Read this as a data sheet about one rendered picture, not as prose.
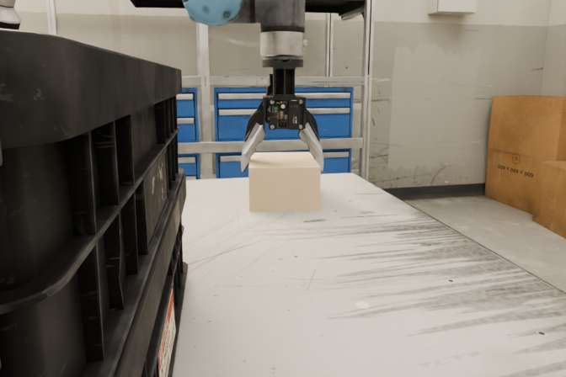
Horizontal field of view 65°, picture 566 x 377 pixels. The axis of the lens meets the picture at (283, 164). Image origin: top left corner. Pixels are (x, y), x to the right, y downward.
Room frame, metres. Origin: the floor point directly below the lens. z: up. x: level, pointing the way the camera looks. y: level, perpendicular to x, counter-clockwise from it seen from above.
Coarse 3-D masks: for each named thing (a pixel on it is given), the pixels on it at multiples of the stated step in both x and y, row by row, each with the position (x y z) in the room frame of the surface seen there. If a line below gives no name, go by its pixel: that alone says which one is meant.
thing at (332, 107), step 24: (216, 96) 2.19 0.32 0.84; (240, 96) 2.19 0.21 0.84; (312, 96) 2.27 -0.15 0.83; (336, 96) 2.29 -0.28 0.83; (216, 120) 2.18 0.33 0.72; (240, 120) 2.20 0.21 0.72; (336, 120) 2.31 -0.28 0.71; (216, 168) 2.18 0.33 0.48; (240, 168) 2.20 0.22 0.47; (336, 168) 2.31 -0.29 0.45
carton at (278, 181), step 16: (256, 160) 0.79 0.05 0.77; (272, 160) 0.79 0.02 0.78; (288, 160) 0.79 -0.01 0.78; (304, 160) 0.79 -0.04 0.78; (256, 176) 0.72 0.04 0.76; (272, 176) 0.72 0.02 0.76; (288, 176) 0.72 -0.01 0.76; (304, 176) 0.72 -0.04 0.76; (320, 176) 0.72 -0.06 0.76; (256, 192) 0.72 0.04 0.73; (272, 192) 0.72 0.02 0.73; (288, 192) 0.72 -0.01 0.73; (304, 192) 0.72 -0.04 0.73; (256, 208) 0.72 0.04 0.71; (272, 208) 0.72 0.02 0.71; (288, 208) 0.72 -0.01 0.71; (304, 208) 0.72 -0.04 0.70
